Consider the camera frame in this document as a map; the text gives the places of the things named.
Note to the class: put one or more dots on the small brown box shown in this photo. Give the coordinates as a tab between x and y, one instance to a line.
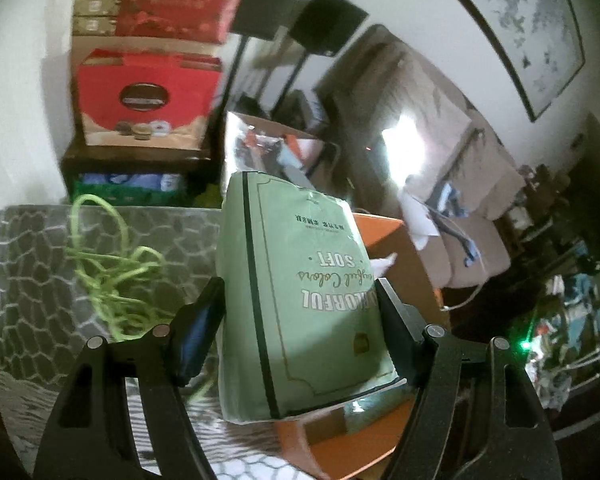
94	25
97	6

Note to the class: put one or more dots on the black speaker stand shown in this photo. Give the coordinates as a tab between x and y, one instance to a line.
235	75

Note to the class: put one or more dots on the beige sofa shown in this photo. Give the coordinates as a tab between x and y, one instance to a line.
430	95

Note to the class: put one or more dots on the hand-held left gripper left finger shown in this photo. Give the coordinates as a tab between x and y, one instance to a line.
200	331

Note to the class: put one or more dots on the grey blue headband device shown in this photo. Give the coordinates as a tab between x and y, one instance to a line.
467	247

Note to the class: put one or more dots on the green tissue pack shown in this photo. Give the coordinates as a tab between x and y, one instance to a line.
300	310

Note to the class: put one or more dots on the framed wall painting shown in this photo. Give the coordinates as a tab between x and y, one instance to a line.
530	20

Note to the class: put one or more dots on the orange cardboard box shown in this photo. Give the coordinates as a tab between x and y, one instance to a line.
330	450

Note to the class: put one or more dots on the red gift box round label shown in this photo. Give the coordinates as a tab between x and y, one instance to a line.
180	95

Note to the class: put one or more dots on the grey patterned mat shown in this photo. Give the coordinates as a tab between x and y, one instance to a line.
30	285

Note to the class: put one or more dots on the green bag with blue packs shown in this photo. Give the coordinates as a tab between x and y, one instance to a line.
130	185

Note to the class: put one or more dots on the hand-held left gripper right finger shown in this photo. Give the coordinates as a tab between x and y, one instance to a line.
397	331

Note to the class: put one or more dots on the white paper sheet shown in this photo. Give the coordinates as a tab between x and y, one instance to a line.
422	220

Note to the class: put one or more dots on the red patterned gift box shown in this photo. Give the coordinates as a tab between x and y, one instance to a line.
180	0

